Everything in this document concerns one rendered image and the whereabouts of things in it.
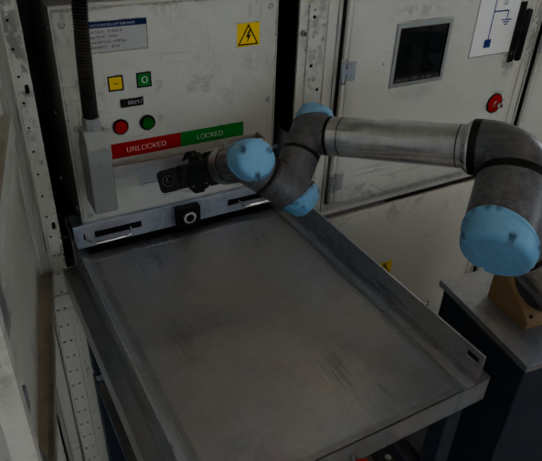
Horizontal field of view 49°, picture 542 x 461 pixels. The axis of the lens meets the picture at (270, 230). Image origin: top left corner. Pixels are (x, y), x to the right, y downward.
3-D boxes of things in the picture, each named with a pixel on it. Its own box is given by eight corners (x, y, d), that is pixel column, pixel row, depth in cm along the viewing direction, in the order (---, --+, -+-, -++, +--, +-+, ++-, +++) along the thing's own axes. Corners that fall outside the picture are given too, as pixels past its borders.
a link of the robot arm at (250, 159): (268, 190, 104) (228, 166, 100) (242, 193, 113) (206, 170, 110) (287, 153, 105) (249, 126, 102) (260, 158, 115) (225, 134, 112)
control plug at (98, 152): (119, 210, 124) (110, 133, 114) (96, 216, 122) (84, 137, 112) (108, 194, 129) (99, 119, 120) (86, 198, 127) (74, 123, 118)
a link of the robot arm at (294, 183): (333, 166, 113) (289, 135, 109) (313, 217, 109) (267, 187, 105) (309, 176, 120) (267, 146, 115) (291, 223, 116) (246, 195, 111)
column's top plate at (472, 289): (536, 262, 161) (539, 256, 160) (635, 339, 136) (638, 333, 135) (438, 284, 151) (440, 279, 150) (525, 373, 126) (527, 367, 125)
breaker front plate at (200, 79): (271, 187, 154) (280, -6, 128) (85, 230, 134) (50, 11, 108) (270, 185, 155) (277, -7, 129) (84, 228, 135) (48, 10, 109)
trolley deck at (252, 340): (483, 399, 112) (491, 376, 108) (175, 551, 86) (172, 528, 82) (298, 225, 161) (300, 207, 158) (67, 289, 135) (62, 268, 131)
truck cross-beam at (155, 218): (281, 199, 157) (281, 179, 154) (76, 250, 135) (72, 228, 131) (271, 191, 161) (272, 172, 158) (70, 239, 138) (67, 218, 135)
